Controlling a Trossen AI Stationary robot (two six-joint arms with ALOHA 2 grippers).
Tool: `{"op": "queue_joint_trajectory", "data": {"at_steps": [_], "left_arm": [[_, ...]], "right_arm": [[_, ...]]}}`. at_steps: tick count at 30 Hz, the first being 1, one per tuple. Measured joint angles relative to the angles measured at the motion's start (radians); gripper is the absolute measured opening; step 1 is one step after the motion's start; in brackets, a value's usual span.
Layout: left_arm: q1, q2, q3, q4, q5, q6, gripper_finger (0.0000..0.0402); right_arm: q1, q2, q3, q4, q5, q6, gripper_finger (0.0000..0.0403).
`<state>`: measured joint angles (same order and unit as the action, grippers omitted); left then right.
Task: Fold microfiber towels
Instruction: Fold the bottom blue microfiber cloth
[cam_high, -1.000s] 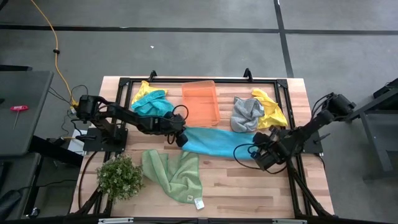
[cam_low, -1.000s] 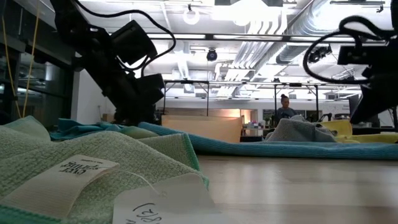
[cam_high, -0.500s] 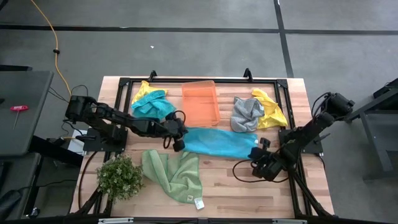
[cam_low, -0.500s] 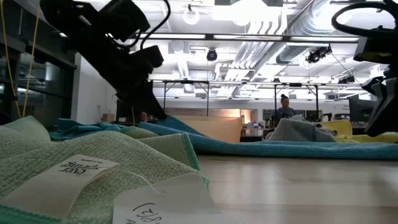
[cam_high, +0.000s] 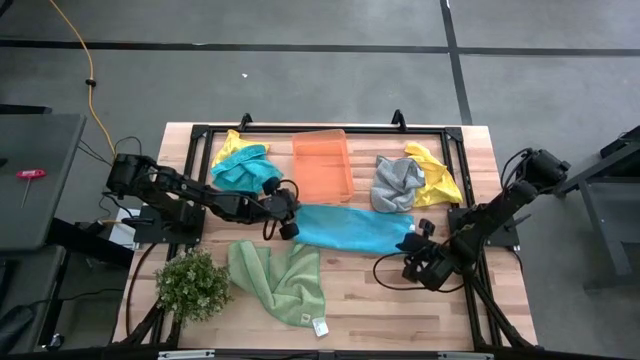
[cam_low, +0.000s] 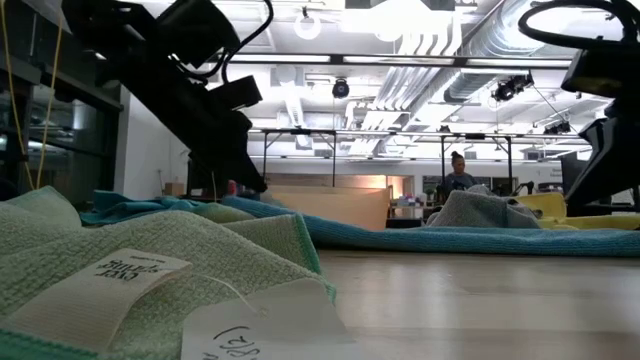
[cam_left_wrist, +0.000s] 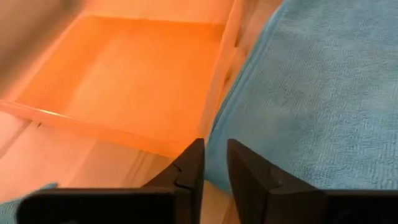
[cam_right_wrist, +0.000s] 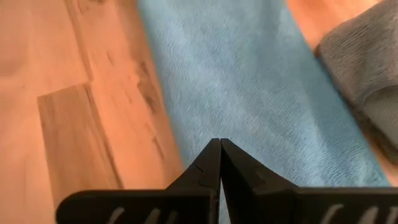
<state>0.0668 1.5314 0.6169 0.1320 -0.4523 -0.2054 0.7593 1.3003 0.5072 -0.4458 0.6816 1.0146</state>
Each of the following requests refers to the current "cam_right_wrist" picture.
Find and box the grey microfiber towel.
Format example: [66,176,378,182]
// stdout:
[315,0,398,166]

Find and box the light blue microfiber towel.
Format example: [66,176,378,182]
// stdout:
[136,0,392,224]

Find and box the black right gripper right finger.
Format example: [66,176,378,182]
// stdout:
[220,138,398,224]

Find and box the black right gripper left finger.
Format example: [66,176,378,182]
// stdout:
[55,138,223,224]

